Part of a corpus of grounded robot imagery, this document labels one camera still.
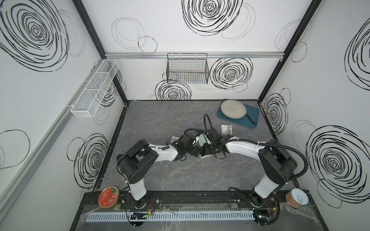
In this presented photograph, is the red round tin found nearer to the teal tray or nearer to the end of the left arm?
the end of the left arm

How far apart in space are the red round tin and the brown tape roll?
890 millimetres

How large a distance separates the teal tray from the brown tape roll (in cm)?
45

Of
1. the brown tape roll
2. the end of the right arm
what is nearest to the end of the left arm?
the end of the right arm

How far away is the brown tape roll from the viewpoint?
2.29 feet

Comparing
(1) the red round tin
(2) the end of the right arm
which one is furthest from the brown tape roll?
(1) the red round tin

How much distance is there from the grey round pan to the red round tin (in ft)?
2.81

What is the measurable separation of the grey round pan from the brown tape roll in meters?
0.48

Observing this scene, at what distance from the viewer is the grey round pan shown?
3.63ft

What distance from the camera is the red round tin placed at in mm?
709

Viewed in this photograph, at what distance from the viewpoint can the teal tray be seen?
107 centimetres

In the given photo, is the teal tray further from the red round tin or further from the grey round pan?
the red round tin

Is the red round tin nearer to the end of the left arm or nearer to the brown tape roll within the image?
the end of the left arm

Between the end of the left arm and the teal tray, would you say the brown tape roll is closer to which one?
Result: the teal tray

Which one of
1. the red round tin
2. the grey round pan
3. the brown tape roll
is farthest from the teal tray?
the red round tin
